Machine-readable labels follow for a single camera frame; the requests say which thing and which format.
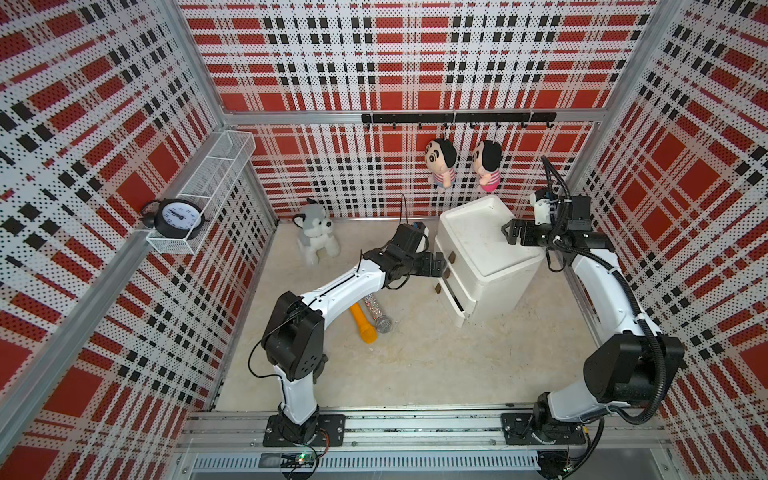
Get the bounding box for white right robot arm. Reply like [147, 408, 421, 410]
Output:
[501, 189, 685, 445]

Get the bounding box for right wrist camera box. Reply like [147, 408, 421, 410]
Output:
[530, 188, 557, 226]

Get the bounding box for green circuit board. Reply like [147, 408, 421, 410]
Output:
[258, 452, 317, 470]

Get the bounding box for pink-dressed plush doll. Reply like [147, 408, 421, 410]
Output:
[472, 140, 502, 194]

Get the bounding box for black alarm clock in basket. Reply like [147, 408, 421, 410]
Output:
[140, 199, 206, 240]

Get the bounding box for blue-shorts plush doll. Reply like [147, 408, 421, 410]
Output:
[424, 138, 457, 189]

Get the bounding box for grey white husky plush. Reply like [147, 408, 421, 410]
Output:
[292, 198, 341, 266]

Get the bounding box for orange microphone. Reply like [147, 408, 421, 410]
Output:
[349, 303, 377, 344]

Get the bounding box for black wall hook rail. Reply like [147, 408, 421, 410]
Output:
[361, 111, 557, 126]

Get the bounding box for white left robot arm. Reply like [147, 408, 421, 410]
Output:
[258, 221, 447, 445]

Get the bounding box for white wire wall basket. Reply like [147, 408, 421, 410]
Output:
[147, 130, 255, 255]

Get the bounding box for silver rhinestone microphone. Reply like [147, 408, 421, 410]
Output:
[363, 294, 393, 334]

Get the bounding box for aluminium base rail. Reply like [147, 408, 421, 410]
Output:
[170, 404, 685, 479]

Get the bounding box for white plastic drawer cabinet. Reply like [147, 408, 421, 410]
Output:
[434, 195, 544, 327]

